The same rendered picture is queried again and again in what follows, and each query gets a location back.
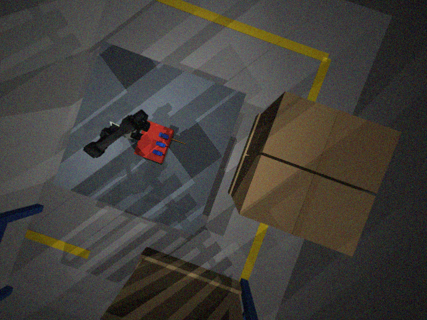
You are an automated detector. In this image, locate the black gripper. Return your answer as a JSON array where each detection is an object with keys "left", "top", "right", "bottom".
[{"left": 130, "top": 128, "right": 143, "bottom": 140}]

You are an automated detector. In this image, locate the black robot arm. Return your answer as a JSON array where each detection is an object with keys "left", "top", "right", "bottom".
[{"left": 83, "top": 110, "right": 151, "bottom": 159}]

